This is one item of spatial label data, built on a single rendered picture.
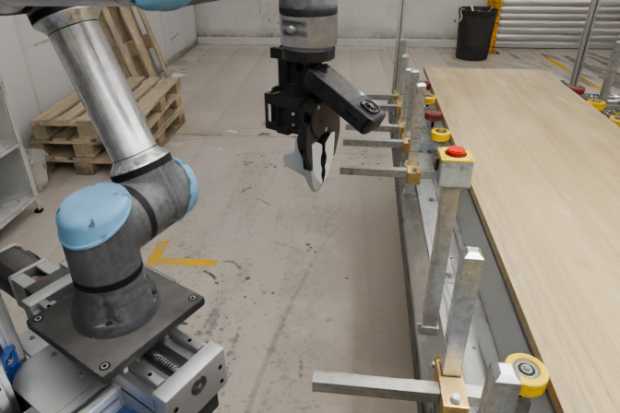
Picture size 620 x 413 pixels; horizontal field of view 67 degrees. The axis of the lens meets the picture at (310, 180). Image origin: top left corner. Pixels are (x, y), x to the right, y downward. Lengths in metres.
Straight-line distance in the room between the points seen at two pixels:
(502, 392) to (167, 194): 0.62
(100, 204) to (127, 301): 0.18
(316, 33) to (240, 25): 7.76
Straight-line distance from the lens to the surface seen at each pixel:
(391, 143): 2.08
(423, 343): 1.34
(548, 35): 8.85
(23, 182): 3.61
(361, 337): 2.31
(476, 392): 1.10
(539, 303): 1.23
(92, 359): 0.89
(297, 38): 0.61
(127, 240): 0.84
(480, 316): 1.58
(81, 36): 0.90
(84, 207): 0.83
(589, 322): 1.23
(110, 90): 0.89
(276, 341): 2.29
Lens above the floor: 1.65
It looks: 28 degrees down
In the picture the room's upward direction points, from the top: straight up
